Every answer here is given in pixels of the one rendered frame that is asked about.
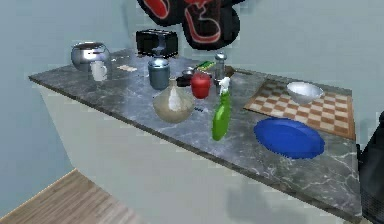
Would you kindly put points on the beige round vase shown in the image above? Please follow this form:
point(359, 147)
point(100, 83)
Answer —
point(173, 106)

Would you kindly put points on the red apple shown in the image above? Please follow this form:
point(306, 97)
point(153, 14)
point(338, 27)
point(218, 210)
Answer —
point(200, 86)

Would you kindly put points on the green spray bottle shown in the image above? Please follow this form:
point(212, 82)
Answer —
point(221, 116)

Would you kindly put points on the small black pan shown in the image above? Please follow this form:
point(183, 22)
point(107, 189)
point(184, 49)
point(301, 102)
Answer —
point(186, 78)

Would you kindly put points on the green sponge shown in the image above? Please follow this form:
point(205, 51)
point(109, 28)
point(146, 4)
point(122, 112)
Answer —
point(205, 65)

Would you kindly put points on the grey blue canister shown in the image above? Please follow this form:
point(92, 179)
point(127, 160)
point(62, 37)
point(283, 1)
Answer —
point(159, 75)

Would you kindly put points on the silver pepper mill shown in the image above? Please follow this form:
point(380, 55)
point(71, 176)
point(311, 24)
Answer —
point(220, 68)

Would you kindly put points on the grey marble kitchen counter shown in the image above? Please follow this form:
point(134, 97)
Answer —
point(140, 100)

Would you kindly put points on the black toaster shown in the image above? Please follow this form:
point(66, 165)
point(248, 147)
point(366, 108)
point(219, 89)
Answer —
point(156, 42)

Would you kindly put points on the blue plate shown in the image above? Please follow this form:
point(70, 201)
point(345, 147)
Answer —
point(288, 137)

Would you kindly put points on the white mug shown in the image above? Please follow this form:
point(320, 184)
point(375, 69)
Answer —
point(98, 71)

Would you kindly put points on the white bowl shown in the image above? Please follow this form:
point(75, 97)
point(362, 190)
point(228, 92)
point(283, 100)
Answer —
point(304, 92)

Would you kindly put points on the round chrome bowl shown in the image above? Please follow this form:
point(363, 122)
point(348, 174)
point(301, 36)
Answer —
point(87, 55)

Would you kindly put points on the checkered wooden board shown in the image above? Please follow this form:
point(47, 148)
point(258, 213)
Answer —
point(320, 113)

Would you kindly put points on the black appliance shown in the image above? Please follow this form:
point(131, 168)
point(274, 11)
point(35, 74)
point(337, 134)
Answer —
point(371, 173)

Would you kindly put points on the black and red wall decoration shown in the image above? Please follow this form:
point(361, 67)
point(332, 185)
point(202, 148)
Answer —
point(203, 23)

